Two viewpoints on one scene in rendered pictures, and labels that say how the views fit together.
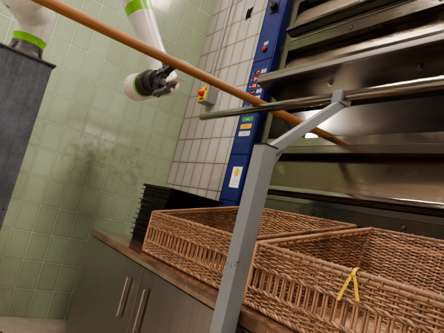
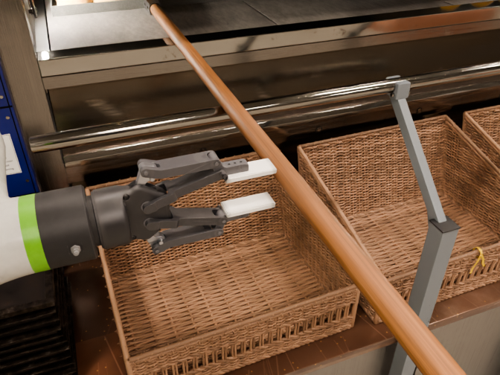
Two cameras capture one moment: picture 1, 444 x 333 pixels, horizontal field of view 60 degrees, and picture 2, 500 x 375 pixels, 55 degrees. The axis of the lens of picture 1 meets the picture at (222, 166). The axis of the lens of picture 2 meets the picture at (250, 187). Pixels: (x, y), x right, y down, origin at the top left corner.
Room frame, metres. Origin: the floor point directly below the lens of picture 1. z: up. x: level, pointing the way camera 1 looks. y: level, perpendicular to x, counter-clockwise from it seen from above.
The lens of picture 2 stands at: (1.08, 0.73, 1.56)
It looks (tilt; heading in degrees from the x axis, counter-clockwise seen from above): 35 degrees down; 283
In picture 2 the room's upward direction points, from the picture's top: straight up
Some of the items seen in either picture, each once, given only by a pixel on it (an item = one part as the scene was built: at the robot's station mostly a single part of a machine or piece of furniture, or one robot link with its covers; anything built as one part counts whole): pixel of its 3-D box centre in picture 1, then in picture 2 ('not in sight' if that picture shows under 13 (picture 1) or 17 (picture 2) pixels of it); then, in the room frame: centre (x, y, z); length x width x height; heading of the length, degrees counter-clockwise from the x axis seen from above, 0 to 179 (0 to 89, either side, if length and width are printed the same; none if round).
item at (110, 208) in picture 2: (157, 79); (132, 212); (1.33, 0.30, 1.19); 0.09 x 0.07 x 0.08; 34
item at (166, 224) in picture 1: (244, 238); (217, 256); (1.37, -0.14, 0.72); 0.56 x 0.49 x 0.28; 36
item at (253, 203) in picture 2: (176, 80); (248, 204); (1.20, 0.21, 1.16); 0.07 x 0.03 x 0.01; 34
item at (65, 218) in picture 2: (150, 83); (70, 223); (1.40, 0.34, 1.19); 0.12 x 0.06 x 0.09; 124
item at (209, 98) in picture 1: (207, 96); not in sight; (2.25, 0.19, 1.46); 0.10 x 0.07 x 0.10; 34
